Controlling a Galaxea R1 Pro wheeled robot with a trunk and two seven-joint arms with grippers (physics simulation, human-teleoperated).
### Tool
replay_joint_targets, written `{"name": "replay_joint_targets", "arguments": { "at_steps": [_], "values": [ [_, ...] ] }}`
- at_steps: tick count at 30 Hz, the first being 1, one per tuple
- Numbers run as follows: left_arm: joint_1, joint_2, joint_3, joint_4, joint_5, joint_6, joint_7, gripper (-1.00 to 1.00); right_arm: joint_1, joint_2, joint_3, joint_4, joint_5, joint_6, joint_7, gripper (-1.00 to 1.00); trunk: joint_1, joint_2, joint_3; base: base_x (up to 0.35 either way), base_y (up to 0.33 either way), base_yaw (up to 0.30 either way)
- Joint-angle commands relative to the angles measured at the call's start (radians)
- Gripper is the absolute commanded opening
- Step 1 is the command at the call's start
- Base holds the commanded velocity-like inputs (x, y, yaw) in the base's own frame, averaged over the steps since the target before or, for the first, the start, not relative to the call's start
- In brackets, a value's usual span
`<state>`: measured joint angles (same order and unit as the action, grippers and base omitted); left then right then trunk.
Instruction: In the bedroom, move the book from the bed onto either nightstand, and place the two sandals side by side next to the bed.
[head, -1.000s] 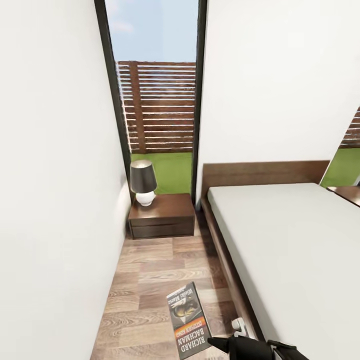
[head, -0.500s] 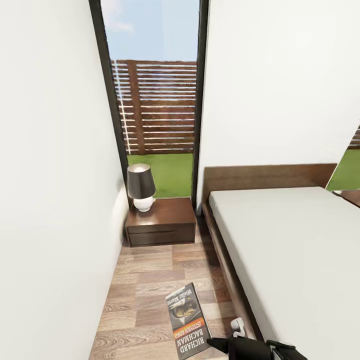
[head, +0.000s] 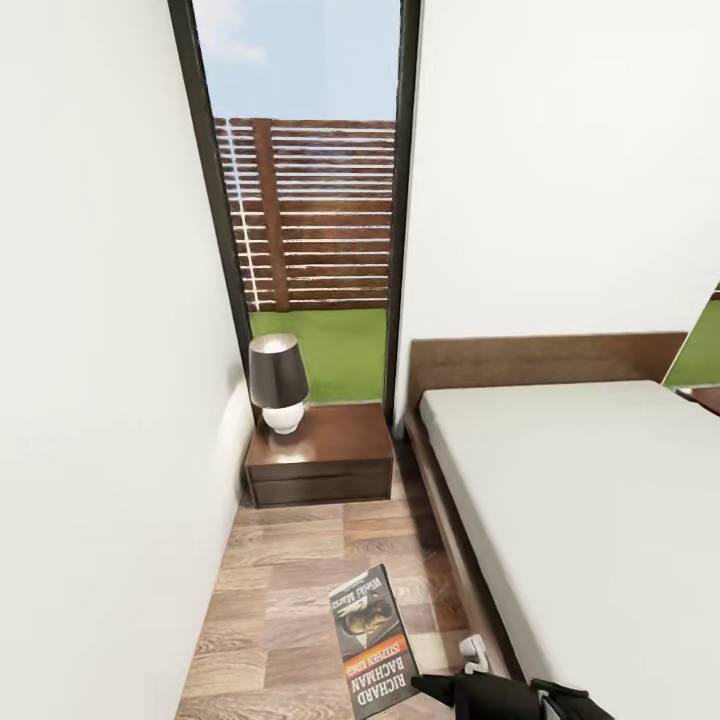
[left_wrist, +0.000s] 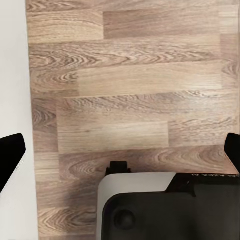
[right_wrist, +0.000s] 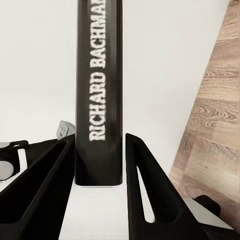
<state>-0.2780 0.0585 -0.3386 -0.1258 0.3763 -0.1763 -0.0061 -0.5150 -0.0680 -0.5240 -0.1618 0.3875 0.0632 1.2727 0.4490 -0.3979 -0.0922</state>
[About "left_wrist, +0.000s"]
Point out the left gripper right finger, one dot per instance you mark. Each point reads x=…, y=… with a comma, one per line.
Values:
x=232, y=149

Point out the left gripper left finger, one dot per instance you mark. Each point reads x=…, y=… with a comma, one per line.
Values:
x=12, y=149

